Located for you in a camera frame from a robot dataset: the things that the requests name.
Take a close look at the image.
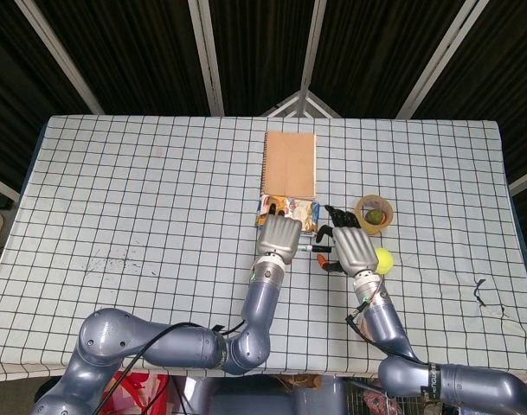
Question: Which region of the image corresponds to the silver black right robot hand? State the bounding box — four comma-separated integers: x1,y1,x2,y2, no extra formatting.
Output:
314,203,382,278

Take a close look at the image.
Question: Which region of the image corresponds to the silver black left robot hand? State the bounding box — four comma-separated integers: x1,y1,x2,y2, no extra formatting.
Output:
256,203,303,265

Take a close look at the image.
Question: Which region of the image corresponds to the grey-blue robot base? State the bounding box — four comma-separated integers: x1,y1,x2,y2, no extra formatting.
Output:
193,375,346,415

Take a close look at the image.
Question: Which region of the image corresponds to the yellow tennis ball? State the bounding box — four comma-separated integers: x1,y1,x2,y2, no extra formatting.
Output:
374,246,395,277

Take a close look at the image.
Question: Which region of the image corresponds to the colourful foil snack packet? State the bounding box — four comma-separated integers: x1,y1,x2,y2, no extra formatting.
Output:
254,193,323,239

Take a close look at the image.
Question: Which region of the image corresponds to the clear yellowish tape roll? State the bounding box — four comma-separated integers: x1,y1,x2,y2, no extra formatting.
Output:
353,194,395,237

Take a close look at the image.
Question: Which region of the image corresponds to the brown spiral notebook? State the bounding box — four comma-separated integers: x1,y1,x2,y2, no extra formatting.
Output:
259,131,319,201

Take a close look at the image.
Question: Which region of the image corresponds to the white black checkered tablecloth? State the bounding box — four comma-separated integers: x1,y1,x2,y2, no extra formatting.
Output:
0,114,527,390

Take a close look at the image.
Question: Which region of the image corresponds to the red plastic bag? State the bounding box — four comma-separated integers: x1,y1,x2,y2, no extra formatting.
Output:
111,371,169,415

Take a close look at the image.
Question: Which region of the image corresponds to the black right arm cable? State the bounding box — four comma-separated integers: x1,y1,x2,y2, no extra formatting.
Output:
345,276,422,362

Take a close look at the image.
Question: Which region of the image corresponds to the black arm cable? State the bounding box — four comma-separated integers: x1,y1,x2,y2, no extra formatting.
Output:
96,319,249,415
345,276,422,362

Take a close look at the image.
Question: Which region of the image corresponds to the white triangular metal frame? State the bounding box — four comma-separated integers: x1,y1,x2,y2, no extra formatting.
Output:
260,89,343,118

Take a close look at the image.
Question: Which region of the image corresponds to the wire mesh basket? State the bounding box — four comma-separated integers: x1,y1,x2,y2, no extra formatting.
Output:
344,378,398,415

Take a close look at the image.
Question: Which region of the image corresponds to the black velcro strap right arm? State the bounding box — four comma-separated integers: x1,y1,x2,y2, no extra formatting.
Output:
421,361,441,401

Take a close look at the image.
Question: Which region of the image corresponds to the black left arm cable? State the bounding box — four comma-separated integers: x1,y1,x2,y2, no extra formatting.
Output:
96,319,249,415

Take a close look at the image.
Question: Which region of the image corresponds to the white metal frame bar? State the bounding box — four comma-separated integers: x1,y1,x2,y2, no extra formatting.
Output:
0,171,21,204
14,0,106,116
298,0,329,94
395,0,492,118
508,163,527,195
187,0,226,117

